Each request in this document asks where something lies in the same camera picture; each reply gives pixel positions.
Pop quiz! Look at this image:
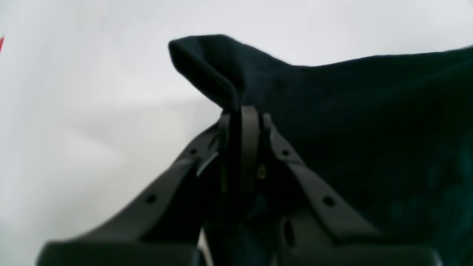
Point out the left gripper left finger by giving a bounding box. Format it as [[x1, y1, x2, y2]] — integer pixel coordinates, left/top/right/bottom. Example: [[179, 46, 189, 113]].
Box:
[[37, 113, 231, 266]]

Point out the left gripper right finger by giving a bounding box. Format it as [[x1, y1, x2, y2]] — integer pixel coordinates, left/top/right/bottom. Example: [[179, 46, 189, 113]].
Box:
[[241, 106, 443, 266]]

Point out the black T-shirt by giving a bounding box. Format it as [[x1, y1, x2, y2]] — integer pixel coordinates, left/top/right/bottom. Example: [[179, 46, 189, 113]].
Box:
[[168, 35, 473, 266]]

